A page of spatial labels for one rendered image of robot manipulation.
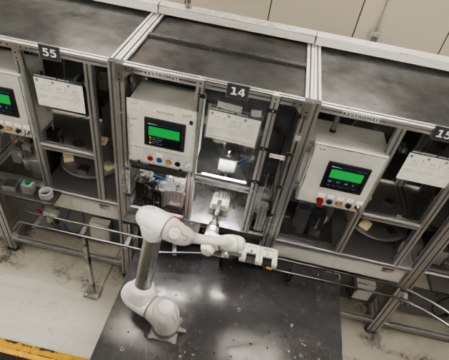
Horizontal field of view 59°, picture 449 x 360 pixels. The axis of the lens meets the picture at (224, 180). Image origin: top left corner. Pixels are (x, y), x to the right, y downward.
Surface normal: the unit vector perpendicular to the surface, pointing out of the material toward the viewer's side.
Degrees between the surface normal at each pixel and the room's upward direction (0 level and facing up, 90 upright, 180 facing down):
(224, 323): 0
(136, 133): 90
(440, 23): 90
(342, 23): 90
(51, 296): 0
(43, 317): 0
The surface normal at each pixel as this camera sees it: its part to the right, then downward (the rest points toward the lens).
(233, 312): 0.13, -0.73
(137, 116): -0.18, 0.65
